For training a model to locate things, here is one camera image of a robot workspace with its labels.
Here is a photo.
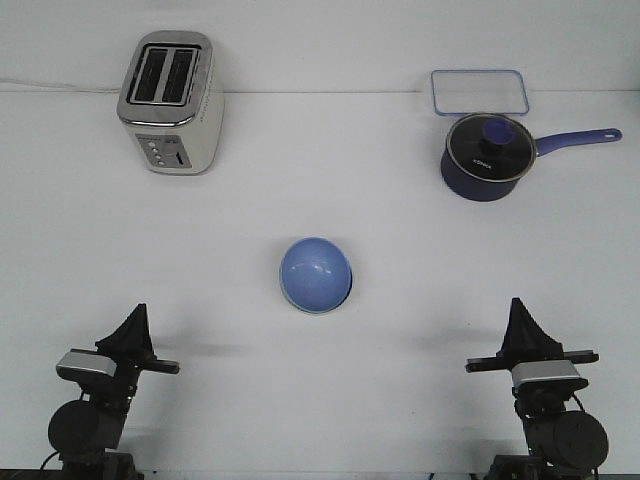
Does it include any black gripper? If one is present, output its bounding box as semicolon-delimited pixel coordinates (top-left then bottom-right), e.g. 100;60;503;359
465;297;599;415
77;303;180;413

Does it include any green bowl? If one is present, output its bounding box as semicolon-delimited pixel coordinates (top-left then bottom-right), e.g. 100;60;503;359
279;271;354;315

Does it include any blue bowl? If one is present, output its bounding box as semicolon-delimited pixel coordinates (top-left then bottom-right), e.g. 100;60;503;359
279;237;353;314

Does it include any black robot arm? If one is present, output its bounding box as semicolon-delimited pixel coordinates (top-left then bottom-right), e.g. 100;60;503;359
465;297;609;479
48;303;180;479

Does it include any glass pot lid blue knob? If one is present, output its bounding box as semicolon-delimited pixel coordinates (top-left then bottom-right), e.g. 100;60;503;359
446;113;536;182

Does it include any silver two-slot toaster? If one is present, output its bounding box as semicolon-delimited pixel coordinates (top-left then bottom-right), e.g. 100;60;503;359
116;30;225;176

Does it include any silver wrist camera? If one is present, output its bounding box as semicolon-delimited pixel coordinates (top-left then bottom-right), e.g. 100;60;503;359
511;360;581;388
55;350;117;383

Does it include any blue saucepan with handle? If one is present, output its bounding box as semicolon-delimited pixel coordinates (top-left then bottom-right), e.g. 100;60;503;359
440;128;623;202

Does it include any white toaster power cable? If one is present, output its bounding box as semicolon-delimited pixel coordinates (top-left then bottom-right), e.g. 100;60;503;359
0;74;124;95

